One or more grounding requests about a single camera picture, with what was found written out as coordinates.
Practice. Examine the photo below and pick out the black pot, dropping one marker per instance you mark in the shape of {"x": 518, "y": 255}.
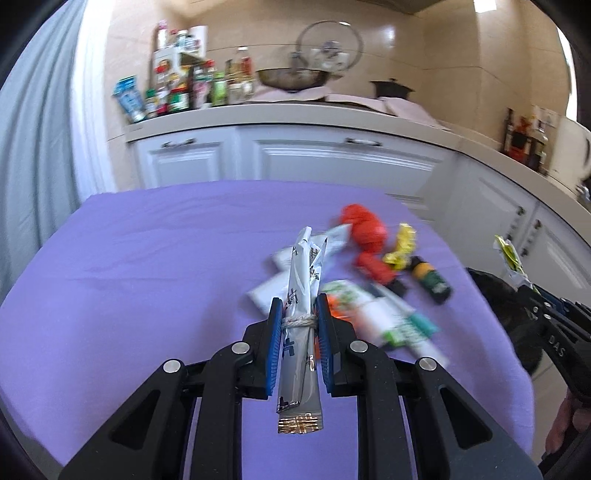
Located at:
{"x": 392, "y": 88}

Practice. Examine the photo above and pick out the glass pot lid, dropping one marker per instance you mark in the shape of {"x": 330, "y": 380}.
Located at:
{"x": 328, "y": 44}

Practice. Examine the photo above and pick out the purple tablecloth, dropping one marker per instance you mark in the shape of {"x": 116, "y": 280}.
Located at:
{"x": 138, "y": 277}

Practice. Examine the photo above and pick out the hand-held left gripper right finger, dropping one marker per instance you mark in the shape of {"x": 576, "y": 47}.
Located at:
{"x": 324, "y": 350}

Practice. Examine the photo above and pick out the cluster of condiment bottles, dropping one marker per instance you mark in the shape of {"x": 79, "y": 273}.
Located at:
{"x": 184, "y": 78}

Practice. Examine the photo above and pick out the red crumpled plastic bag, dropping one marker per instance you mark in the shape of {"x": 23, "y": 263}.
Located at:
{"x": 364, "y": 226}

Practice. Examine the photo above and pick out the white wall socket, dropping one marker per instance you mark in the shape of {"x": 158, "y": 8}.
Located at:
{"x": 334, "y": 57}

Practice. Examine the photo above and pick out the white appliance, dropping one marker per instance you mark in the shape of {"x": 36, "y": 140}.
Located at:
{"x": 572, "y": 147}

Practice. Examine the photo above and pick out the tall dark glass bottle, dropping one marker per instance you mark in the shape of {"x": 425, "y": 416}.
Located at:
{"x": 510, "y": 134}

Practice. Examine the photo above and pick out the metal wok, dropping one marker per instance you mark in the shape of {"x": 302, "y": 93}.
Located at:
{"x": 295, "y": 78}

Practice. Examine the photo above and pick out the clear bottle with dark liquid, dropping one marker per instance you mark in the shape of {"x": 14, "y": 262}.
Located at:
{"x": 540, "y": 147}

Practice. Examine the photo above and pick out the white kitchen cabinet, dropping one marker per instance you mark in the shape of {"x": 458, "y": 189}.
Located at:
{"x": 295, "y": 161}

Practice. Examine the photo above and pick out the yellow green wrapper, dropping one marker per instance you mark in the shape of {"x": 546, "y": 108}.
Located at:
{"x": 510, "y": 251}

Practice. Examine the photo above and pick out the grey curtain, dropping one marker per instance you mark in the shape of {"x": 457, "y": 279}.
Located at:
{"x": 41, "y": 138}

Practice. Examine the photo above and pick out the bin with black trash bag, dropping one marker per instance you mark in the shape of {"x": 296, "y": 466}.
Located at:
{"x": 501, "y": 304}

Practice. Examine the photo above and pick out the red box with ornament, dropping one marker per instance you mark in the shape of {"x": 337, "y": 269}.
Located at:
{"x": 524, "y": 134}

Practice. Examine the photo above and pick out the white packet with green print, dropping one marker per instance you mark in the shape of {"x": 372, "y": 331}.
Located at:
{"x": 401, "y": 325}

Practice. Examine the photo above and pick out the dark bottle with green label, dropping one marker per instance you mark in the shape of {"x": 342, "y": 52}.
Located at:
{"x": 431, "y": 279}

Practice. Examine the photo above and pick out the pale pink stove cover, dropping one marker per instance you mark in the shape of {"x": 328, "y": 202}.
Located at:
{"x": 406, "y": 108}

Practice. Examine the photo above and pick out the person's right hand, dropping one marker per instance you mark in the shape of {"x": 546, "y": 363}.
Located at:
{"x": 563, "y": 424}

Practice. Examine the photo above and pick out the clear cooking oil bottle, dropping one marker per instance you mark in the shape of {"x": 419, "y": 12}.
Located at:
{"x": 242, "y": 76}

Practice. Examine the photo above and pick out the white paper towel roll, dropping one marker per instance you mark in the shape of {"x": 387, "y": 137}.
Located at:
{"x": 198, "y": 39}

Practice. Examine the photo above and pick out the white packet with orange print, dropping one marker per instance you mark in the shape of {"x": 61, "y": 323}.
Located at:
{"x": 344, "y": 295}

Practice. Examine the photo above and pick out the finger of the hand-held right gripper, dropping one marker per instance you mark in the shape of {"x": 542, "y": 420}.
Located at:
{"x": 577, "y": 310}
{"x": 535, "y": 302}

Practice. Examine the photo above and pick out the long white packet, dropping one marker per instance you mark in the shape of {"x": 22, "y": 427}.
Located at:
{"x": 336, "y": 237}

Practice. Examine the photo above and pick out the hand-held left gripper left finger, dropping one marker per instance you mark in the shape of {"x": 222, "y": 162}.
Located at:
{"x": 273, "y": 350}

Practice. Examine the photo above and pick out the flat white packet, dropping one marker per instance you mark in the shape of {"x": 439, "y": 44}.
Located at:
{"x": 270, "y": 293}

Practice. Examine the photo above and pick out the red bottle with black cap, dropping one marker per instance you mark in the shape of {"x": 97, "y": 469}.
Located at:
{"x": 375, "y": 270}

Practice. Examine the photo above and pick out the blue packet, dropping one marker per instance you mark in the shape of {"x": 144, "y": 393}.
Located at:
{"x": 130, "y": 99}

